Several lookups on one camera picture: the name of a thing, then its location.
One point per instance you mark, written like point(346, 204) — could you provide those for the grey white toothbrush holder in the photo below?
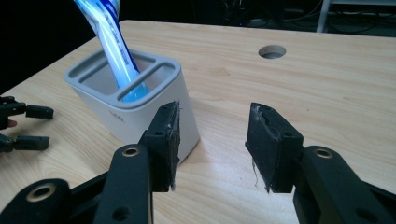
point(134, 121)

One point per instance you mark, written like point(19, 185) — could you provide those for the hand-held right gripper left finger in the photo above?
point(163, 146)

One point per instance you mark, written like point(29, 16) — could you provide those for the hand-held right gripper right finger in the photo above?
point(274, 149)

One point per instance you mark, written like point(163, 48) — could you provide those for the blue white toothpaste tube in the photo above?
point(115, 46)

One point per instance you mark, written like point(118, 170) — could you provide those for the wooden desk with white frame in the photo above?
point(323, 15)

